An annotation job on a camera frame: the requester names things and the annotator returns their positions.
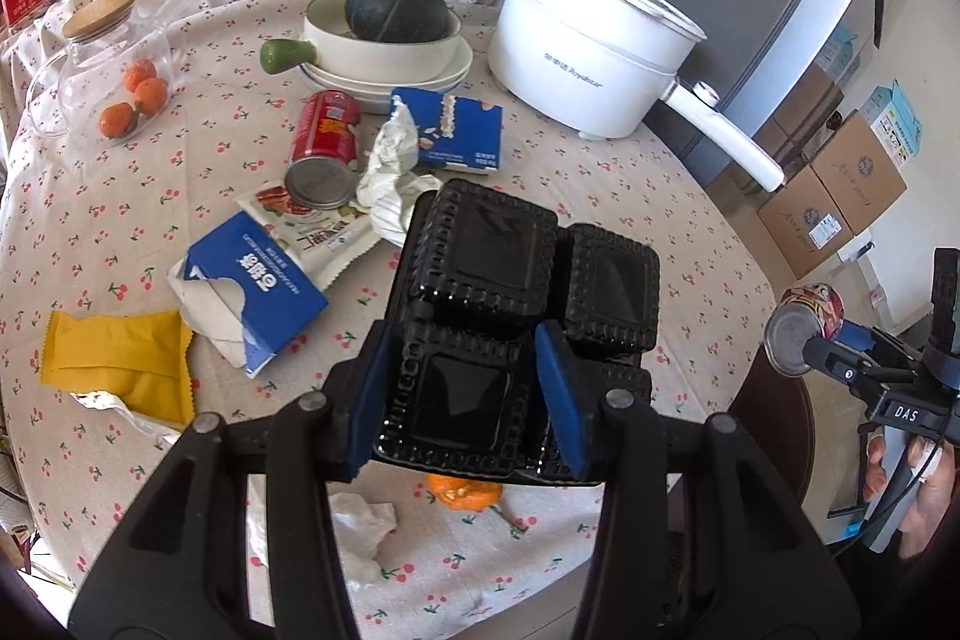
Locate glass jar with wooden lid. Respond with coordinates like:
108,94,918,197
26,0,177,145

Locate white electric pot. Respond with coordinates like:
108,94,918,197
487,0,786,193

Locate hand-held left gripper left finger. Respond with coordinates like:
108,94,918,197
67,317,398,640

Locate small crumpled white tissue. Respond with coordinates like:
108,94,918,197
328,492,398,588

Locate crumpled white wrapper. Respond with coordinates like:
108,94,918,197
71,389,185,438

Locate blue tissue box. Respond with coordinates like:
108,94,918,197
166,212,331,378

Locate white saucepan with green handle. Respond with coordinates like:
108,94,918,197
260,0,464,86

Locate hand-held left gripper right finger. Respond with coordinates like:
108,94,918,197
534,319,863,640

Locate black plastic compartment tray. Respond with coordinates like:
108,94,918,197
371,179,662,487

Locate red drink can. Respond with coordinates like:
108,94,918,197
283,89,363,210

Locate blue and white carton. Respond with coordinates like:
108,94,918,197
859,81,925,165

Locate white nut snack packet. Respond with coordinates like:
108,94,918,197
236,182,383,290

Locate yellow snack packet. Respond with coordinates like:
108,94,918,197
41,310,197,427

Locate patterned drink can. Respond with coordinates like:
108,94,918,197
765,284,847,377

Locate person's right hand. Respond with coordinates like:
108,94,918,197
862,434,960,558

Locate dark green squash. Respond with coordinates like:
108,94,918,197
345,0,453,45

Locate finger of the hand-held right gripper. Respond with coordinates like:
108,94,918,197
801,336,931,402
838,319,927,360

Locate blue drink carton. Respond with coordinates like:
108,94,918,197
390,86,505,175

